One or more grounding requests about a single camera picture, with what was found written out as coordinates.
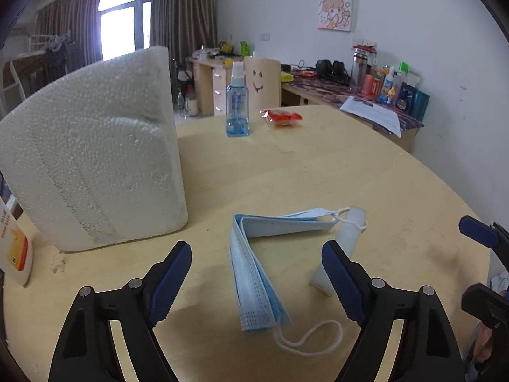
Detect cartoon wall poster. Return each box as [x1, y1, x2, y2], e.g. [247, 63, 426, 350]
[317, 0, 354, 33]

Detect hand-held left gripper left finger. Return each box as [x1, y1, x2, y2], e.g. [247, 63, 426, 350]
[48, 240, 193, 382]

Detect brown curtain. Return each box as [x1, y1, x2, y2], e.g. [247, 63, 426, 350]
[35, 0, 101, 73]
[150, 0, 218, 65]

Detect glass balcony door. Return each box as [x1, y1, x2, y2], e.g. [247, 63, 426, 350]
[98, 0, 154, 63]

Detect plastic bottles on floor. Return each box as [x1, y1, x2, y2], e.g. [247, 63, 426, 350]
[177, 87, 200, 117]

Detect row of toiletry bottles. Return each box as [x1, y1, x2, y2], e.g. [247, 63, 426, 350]
[363, 61, 431, 120]

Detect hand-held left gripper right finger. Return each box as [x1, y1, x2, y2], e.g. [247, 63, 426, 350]
[320, 240, 466, 382]

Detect metal bunk bed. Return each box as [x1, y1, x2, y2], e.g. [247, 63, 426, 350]
[0, 33, 45, 106]

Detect red snack packet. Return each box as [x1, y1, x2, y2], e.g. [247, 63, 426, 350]
[259, 108, 303, 128]

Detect wooden desk with patterned mat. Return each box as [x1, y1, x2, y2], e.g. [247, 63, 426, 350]
[280, 69, 425, 157]

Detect white plastic tube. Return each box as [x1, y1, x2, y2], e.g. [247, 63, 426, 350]
[309, 205, 367, 297]

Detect person's right hand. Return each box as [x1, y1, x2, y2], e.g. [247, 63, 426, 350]
[475, 322, 494, 364]

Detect white styrofoam box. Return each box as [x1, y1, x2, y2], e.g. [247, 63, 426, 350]
[0, 45, 189, 252]

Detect dark hanging clothes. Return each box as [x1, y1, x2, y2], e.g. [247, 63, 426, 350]
[43, 39, 69, 69]

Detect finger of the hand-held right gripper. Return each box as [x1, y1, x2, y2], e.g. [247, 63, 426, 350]
[458, 215, 509, 253]
[460, 283, 509, 329]

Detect wooden chair with smiley face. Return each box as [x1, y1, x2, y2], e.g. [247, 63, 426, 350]
[243, 56, 282, 106]

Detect clear water bottle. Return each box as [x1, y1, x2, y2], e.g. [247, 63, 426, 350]
[349, 45, 373, 95]

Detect black tripod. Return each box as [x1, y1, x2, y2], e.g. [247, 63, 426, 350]
[171, 58, 192, 93]

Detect wooden desk with drawers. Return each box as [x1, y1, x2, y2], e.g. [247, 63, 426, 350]
[185, 55, 247, 117]

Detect blue spray bottle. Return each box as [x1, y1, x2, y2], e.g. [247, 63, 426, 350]
[225, 61, 251, 138]

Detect blue face mask stack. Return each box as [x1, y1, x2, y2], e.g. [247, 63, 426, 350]
[231, 206, 345, 357]

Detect orange white carton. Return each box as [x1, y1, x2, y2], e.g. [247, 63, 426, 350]
[0, 196, 33, 286]

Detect printed paper sheet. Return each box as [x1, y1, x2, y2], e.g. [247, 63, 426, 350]
[339, 95, 402, 138]

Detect black headphones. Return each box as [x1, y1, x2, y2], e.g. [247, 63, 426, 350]
[315, 59, 351, 79]

